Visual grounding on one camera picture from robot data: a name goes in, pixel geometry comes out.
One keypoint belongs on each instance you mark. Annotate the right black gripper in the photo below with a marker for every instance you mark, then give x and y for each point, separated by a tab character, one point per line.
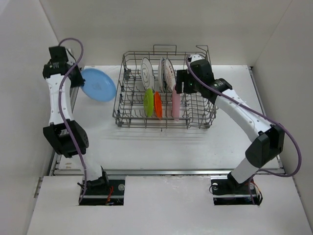
182	75

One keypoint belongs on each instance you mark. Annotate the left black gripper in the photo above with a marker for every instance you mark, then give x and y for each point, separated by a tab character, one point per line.
79	82

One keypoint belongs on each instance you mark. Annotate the pink plastic plate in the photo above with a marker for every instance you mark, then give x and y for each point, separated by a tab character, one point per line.
175	104

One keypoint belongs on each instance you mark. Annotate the blue plastic plate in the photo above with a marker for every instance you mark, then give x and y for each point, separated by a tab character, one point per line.
98	85

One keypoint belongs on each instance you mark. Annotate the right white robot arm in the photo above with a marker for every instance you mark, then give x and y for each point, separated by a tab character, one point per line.
266	139

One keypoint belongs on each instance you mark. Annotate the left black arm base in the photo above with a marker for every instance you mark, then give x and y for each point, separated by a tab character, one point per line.
109	193

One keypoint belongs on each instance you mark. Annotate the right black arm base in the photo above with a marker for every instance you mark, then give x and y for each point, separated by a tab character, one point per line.
244	194

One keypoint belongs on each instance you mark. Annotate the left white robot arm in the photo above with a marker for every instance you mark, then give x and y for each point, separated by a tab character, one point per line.
62	62

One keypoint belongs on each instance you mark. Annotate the white plate with red pattern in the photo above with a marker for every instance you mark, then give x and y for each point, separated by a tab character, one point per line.
170	75

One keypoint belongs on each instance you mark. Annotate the plain white ceramic plate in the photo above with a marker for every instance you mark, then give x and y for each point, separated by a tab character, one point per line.
160	74

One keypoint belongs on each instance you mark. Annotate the white plate with grey pattern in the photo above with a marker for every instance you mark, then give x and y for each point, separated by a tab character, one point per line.
147	75

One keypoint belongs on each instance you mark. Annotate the orange plastic plate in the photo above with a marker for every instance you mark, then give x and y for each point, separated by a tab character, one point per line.
158	105

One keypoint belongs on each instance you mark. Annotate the green plastic plate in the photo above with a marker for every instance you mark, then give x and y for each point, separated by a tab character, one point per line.
148	102

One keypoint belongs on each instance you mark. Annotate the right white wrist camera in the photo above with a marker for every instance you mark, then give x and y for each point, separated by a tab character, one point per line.
194	57

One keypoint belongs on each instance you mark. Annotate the grey wire dish rack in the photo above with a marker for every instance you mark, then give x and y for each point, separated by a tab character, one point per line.
128	111

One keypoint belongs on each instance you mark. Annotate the aluminium rail across table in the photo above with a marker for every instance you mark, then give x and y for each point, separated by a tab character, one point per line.
141	172

